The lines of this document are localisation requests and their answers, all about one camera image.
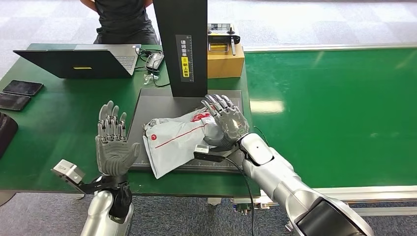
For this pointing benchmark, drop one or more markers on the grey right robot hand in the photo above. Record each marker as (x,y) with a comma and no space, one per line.
(231,123)

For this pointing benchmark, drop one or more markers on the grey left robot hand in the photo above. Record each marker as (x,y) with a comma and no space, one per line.
(112,153)

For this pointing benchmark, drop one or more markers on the white red-printed mailer package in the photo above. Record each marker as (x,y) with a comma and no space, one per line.
(176,143)

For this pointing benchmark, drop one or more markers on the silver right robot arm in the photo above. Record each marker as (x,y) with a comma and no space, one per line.
(280,182)

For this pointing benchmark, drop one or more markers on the brown cardboard box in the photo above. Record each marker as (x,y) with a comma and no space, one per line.
(224,66)

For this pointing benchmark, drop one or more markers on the green conveyor belt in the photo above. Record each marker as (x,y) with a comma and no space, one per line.
(342,114)

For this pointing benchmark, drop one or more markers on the green table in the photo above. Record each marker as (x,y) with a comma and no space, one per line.
(58,130)

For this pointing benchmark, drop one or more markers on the yellow grey column label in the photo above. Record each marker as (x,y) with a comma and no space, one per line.
(184,58)

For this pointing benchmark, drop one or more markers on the clear plastic wrapper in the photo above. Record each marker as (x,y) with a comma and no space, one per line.
(150,79)

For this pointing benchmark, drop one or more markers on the black remote controller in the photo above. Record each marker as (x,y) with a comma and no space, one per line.
(223,39)

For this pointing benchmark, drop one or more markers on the dark open laptop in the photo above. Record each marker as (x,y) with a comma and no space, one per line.
(75,63)

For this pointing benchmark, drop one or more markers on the black smartphone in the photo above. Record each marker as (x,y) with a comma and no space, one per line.
(22,88)
(13,101)

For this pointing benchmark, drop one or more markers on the black scanner column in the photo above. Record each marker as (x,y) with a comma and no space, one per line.
(182,19)

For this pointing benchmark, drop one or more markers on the person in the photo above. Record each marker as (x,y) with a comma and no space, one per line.
(123,22)

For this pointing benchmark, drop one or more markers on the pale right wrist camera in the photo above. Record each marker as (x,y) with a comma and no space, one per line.
(203,153)

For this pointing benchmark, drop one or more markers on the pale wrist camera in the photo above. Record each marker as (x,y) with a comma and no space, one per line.
(203,153)
(66,171)

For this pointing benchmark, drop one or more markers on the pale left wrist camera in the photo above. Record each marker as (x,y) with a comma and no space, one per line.
(66,171)

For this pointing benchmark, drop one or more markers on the dark grey scanner base plate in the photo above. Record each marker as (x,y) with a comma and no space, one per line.
(153,104)

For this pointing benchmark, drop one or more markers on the aluminium conveyor frame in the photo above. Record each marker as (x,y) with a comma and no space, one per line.
(365,192)

